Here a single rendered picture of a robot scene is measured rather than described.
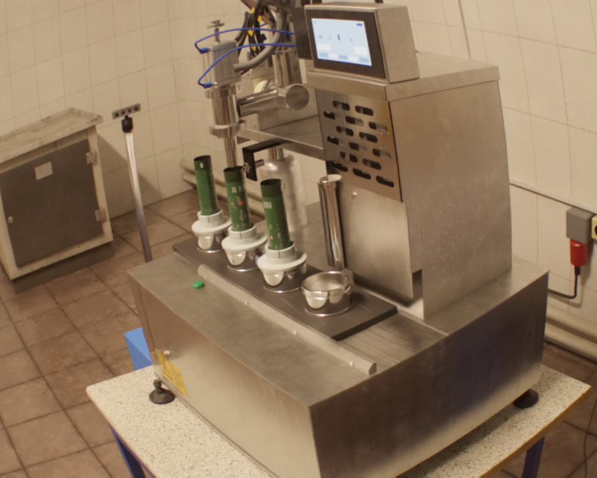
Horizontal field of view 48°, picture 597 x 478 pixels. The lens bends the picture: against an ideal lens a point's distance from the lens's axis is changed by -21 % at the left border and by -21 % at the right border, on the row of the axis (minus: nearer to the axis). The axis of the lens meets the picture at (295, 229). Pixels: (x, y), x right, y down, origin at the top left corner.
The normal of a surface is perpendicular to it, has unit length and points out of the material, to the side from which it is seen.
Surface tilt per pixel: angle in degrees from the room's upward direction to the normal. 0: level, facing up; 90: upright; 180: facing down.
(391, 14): 90
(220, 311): 0
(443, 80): 90
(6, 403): 0
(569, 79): 90
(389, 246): 90
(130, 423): 0
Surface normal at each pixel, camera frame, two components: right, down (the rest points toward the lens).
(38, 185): 0.54, 0.24
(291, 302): -0.13, -0.92
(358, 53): -0.83, 0.30
